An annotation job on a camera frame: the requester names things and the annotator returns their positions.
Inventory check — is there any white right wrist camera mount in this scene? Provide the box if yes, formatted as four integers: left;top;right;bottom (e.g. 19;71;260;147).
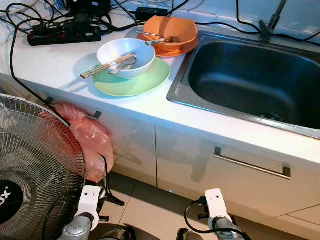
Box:
204;188;230;231

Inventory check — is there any silver bar door handle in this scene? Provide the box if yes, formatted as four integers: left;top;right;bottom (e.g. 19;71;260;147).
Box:
213;146;292;181

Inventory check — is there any black power adapter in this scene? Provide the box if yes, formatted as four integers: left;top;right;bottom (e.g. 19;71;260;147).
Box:
135;6;169;22

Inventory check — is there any grey Milux standing fan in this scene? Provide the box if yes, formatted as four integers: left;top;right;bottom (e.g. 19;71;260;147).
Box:
0;95;87;240

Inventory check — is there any light green plate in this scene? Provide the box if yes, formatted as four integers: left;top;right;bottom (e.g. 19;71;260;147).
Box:
93;56;172;98

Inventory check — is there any black fan cord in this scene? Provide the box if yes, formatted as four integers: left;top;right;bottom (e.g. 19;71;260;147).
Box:
97;152;112;196

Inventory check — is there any patterned handle utensil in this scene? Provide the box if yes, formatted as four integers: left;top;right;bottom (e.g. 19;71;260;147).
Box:
147;36;181;47

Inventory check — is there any black box device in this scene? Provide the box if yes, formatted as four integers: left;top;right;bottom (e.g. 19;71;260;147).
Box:
67;0;112;16

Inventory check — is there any white sink cabinet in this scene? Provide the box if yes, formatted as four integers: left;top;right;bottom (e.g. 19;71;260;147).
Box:
0;75;320;236

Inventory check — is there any orange plate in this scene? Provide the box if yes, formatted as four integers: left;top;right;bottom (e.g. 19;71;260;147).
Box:
136;29;200;58

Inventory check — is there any thick black power cable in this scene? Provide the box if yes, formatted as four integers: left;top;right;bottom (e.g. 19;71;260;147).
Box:
10;25;73;127

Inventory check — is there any chrome sink faucet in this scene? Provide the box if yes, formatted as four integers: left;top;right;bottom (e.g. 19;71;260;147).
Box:
259;0;288;43

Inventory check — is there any stainless steel sink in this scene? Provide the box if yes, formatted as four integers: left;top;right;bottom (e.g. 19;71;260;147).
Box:
167;30;320;140

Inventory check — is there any small dark door handle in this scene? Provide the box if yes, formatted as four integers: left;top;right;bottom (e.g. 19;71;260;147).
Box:
86;111;102;121

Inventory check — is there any metal spoon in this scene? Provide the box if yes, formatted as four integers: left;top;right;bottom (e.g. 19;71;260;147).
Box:
114;60;137;76

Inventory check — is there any long black power cable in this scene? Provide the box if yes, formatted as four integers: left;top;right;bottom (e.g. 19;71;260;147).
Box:
195;21;320;41

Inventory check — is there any black power strip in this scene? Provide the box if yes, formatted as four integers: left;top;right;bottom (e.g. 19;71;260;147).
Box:
27;22;100;47

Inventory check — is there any white ribbed bowl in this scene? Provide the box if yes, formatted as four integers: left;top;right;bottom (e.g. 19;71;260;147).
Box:
96;38;157;80

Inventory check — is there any orange square bowl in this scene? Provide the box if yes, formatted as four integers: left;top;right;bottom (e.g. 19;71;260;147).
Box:
142;16;199;46

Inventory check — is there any pink plastic bag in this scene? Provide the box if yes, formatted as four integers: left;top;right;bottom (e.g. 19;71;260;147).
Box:
40;101;115;183

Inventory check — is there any silver metal fork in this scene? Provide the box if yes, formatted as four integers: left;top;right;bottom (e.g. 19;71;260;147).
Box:
137;31;166;40

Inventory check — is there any dark grey robot left leg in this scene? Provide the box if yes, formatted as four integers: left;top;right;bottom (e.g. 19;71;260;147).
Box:
97;225;136;240

